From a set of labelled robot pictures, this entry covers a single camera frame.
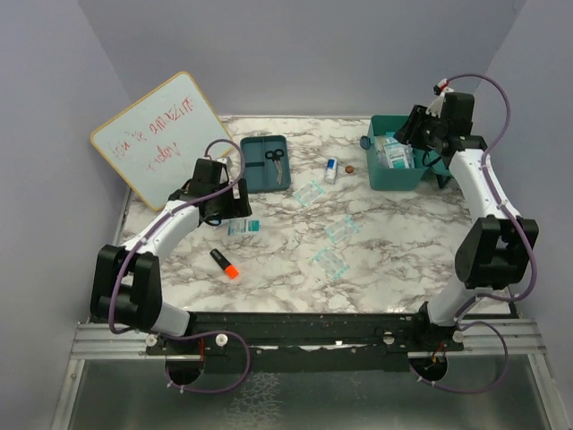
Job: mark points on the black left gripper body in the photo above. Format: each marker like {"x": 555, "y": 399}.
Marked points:
{"x": 227, "y": 206}

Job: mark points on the teal plaster sheet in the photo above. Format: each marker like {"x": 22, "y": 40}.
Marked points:
{"x": 330, "y": 262}
{"x": 341, "y": 229}
{"x": 308, "y": 193}

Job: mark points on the black handled scissors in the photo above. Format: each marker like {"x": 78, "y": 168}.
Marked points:
{"x": 276, "y": 156}

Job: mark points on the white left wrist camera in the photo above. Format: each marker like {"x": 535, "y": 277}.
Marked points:
{"x": 227, "y": 162}

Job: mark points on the long gauze dressing packet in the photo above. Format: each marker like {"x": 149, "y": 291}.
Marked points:
{"x": 399, "y": 156}

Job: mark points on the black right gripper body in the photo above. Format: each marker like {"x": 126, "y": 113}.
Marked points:
{"x": 431, "y": 128}

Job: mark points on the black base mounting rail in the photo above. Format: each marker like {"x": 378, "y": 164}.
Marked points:
{"x": 292, "y": 343}

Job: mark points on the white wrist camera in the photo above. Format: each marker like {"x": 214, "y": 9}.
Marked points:
{"x": 227, "y": 162}
{"x": 441, "y": 89}

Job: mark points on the black orange highlighter marker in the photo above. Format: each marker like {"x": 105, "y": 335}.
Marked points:
{"x": 225, "y": 265}

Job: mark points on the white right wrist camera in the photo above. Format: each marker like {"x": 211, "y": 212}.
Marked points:
{"x": 441, "y": 89}

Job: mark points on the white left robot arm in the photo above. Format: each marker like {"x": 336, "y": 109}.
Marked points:
{"x": 127, "y": 281}

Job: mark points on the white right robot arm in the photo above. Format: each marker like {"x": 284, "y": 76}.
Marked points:
{"x": 498, "y": 249}

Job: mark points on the yellow framed whiteboard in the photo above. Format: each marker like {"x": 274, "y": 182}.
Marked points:
{"x": 154, "y": 143}

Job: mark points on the blue cotton swab bag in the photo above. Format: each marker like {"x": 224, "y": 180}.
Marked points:
{"x": 391, "y": 137}

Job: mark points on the yellowish gauze roll bag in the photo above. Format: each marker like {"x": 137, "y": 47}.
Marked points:
{"x": 380, "y": 143}

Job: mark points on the small gauze dressing packet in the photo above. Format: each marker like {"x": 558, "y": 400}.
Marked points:
{"x": 243, "y": 227}

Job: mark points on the teal medicine kit box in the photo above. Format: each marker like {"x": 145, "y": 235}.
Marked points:
{"x": 399, "y": 179}

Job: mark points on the teal divided tray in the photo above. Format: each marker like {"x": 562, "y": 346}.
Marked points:
{"x": 260, "y": 173}

